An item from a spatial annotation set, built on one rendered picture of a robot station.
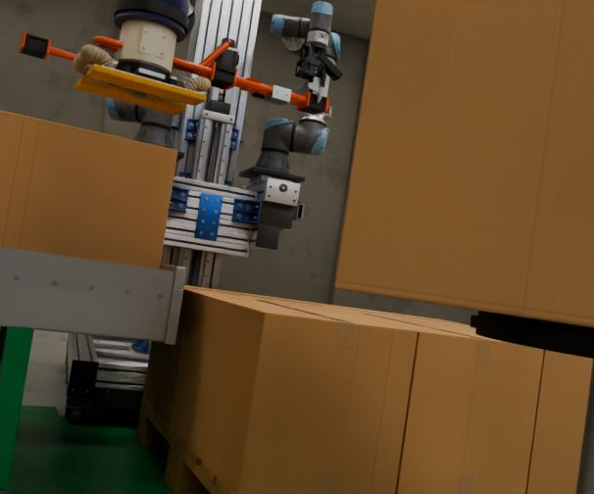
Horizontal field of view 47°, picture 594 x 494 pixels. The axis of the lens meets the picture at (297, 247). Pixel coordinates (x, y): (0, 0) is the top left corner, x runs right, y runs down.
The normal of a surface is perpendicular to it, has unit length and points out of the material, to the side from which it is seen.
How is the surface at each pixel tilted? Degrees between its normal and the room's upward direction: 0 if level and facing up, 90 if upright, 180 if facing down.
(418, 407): 90
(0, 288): 90
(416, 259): 90
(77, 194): 90
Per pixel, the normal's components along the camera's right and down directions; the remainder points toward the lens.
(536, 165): -0.29, -0.09
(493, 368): 0.41, 0.02
